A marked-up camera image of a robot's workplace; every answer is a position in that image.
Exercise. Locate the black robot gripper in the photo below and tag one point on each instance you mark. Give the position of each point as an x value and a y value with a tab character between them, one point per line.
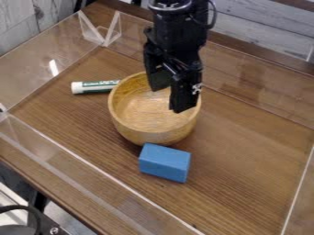
172	53

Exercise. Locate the blue rectangular block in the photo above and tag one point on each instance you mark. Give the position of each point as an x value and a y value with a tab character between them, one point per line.
165	162

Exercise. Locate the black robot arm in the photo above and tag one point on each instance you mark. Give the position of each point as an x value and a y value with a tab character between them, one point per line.
189	3

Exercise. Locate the brown wooden bowl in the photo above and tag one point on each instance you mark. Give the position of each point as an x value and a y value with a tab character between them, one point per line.
141	115

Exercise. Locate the white green marker tube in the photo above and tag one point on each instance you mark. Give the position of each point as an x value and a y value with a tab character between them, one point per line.
93	87

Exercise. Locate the clear acrylic corner bracket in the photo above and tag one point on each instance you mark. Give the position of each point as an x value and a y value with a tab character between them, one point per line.
98	34

